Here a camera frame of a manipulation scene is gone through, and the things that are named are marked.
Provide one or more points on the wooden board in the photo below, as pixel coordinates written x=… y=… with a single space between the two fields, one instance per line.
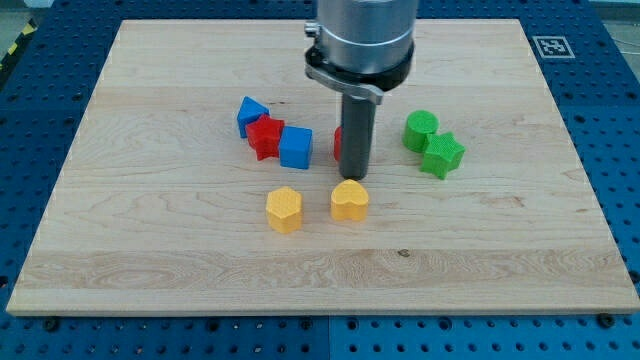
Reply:
x=159 y=209

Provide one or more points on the yellow hexagon block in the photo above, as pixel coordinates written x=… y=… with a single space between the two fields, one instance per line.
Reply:
x=284 y=210

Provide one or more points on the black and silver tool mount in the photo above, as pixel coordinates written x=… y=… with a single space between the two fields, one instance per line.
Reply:
x=360 y=64

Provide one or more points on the yellow heart block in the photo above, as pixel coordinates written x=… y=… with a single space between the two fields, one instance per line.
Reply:
x=349 y=201

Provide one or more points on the red star block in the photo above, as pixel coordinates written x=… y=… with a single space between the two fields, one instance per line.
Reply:
x=264 y=136

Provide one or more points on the white fiducial marker tag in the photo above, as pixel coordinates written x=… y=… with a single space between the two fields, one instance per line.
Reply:
x=553 y=47

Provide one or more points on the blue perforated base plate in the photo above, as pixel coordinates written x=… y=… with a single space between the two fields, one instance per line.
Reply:
x=44 y=97

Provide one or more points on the green cylinder block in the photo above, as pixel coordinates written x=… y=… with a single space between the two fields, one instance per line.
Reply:
x=419 y=124

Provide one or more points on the red circle block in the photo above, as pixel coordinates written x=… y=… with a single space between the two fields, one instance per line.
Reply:
x=337 y=144

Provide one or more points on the green star block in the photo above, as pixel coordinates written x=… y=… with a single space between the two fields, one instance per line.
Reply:
x=441 y=154

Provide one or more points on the blue triangle block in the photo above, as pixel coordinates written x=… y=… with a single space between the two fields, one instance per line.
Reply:
x=249 y=111

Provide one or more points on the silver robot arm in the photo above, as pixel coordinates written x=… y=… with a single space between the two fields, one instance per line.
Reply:
x=374 y=15

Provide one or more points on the blue cube block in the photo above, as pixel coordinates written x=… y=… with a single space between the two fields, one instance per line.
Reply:
x=295 y=147

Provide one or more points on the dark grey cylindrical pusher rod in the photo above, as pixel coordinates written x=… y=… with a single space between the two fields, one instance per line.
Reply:
x=357 y=125

